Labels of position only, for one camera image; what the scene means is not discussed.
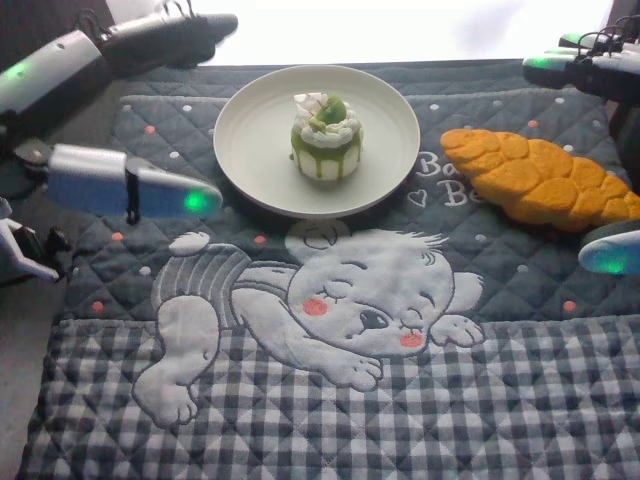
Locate white round plate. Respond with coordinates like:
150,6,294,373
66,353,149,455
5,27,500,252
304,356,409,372
212,64,422,221

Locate green white toy cake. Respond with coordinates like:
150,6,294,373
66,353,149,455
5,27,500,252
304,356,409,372
289,91,363,188

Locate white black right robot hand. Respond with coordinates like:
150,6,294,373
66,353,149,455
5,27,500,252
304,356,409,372
521,16,640,276

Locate grey quilt with bear print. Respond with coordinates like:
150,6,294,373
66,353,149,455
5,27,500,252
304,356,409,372
13,59,640,480

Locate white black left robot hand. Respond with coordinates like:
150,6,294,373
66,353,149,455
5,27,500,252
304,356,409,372
0,0,239,224

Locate orange braided toy bread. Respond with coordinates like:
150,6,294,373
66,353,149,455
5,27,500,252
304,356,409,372
439,127,640,234

